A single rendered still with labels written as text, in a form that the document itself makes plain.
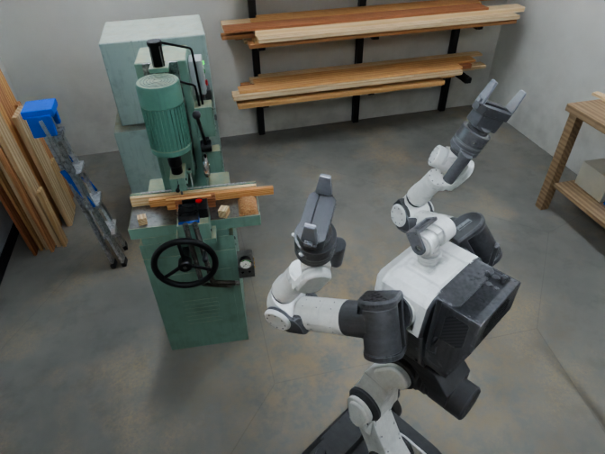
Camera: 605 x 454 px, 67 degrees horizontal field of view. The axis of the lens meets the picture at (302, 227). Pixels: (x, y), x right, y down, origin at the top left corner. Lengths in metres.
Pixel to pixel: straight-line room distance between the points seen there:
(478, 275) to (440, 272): 0.09
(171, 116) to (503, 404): 2.12
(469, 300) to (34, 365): 2.48
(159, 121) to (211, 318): 1.14
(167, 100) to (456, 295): 1.33
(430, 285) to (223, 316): 1.62
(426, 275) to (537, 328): 1.95
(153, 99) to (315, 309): 1.13
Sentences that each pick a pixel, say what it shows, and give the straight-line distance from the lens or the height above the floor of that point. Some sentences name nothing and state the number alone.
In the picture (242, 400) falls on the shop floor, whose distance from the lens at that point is 2.57.
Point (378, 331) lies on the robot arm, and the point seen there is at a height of 1.34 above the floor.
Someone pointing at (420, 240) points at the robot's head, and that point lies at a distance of 1.14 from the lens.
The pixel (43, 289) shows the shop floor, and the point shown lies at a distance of 3.50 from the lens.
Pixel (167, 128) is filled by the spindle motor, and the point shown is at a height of 1.34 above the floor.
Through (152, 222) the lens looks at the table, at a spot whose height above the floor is 0.90.
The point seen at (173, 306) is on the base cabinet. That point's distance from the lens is 2.54.
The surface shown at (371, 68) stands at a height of 0.63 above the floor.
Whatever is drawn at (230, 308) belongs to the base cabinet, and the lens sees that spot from 2.56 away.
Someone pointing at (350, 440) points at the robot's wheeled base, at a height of 0.19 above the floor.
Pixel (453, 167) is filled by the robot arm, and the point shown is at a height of 1.50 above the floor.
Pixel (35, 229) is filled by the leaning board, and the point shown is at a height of 0.20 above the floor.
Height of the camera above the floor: 2.20
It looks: 39 degrees down
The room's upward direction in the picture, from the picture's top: 1 degrees counter-clockwise
